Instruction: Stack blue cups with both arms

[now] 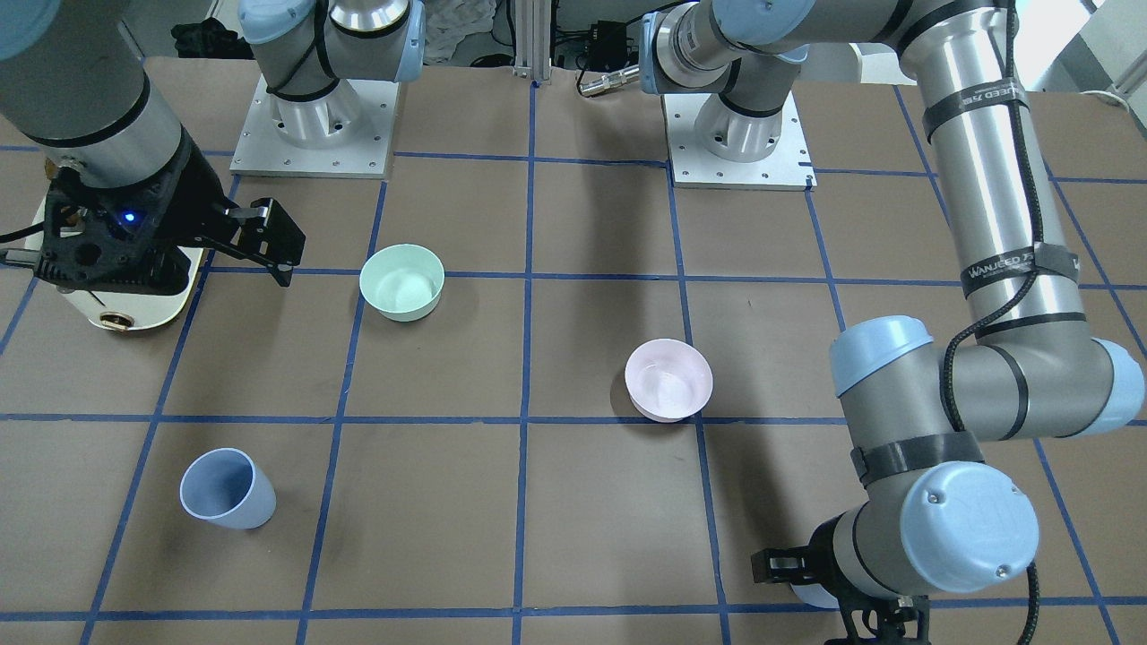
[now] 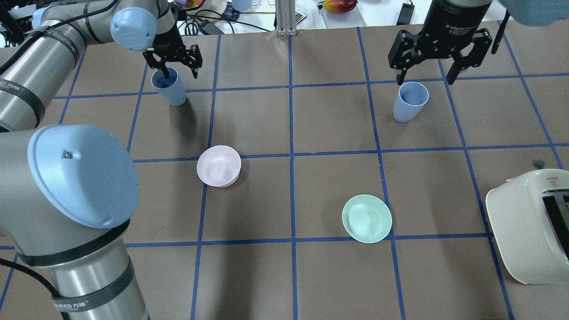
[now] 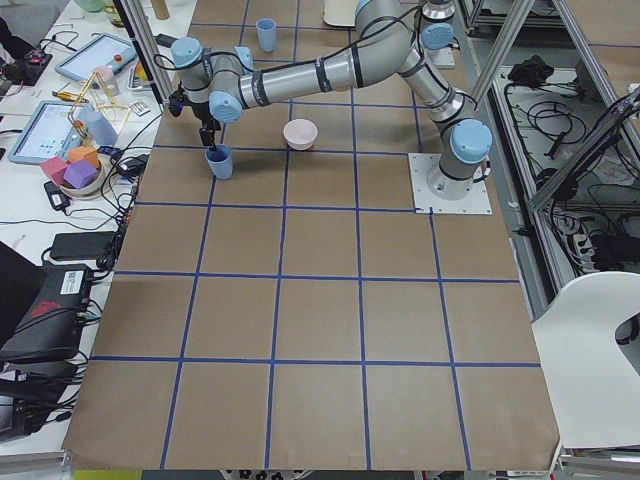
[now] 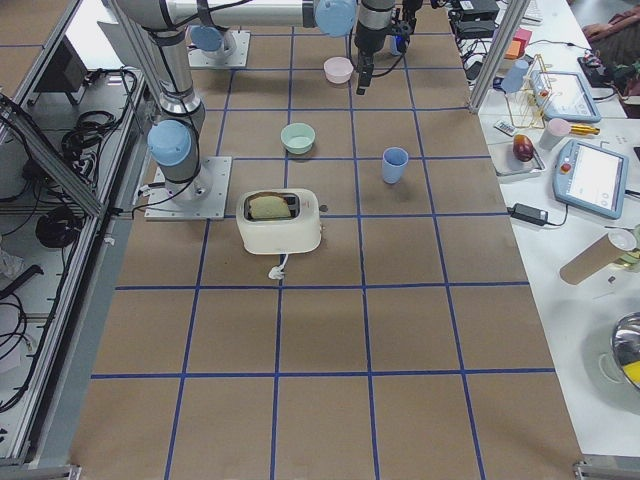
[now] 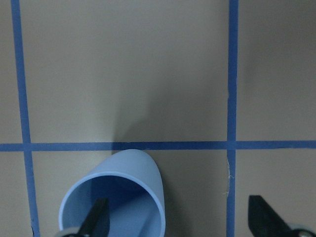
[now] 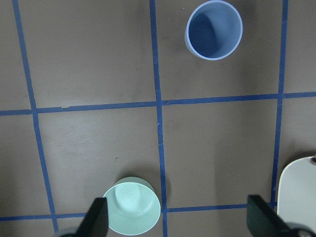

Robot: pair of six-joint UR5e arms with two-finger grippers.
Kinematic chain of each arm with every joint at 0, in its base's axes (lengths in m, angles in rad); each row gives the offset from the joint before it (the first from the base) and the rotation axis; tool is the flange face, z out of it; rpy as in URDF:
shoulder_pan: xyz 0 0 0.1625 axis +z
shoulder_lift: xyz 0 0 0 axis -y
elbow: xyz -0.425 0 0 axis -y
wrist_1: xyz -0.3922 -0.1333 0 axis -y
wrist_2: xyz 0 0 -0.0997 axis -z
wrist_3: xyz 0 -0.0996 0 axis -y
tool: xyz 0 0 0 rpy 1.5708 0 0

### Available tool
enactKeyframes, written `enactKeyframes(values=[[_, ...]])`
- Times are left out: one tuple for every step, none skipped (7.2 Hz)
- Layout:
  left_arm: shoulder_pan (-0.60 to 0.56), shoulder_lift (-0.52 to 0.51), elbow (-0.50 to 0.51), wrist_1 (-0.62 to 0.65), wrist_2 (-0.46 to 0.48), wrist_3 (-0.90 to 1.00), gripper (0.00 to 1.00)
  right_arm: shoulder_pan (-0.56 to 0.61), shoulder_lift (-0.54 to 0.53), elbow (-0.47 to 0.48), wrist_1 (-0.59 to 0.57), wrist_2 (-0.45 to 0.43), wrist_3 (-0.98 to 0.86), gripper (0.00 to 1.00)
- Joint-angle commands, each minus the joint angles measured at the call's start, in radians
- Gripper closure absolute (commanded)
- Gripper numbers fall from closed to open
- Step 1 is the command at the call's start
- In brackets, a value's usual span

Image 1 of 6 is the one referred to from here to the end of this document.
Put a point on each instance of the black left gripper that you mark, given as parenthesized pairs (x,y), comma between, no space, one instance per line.
(821,553)

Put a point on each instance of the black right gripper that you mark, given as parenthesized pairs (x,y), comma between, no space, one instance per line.
(185,202)

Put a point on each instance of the blue cup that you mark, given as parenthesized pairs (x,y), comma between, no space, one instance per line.
(225,487)
(816,595)

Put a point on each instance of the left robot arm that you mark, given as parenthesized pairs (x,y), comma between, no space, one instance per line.
(769,279)

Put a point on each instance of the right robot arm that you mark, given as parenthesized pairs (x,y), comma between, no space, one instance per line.
(72,85)

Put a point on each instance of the green bowl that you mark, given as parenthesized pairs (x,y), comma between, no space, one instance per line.
(402,282)

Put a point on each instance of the pink bowl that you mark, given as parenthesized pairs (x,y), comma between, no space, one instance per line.
(668,380)

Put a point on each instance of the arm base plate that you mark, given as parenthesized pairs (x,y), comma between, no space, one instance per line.
(711,147)
(348,134)

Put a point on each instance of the aluminium frame post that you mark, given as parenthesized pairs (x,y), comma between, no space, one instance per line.
(532,39)

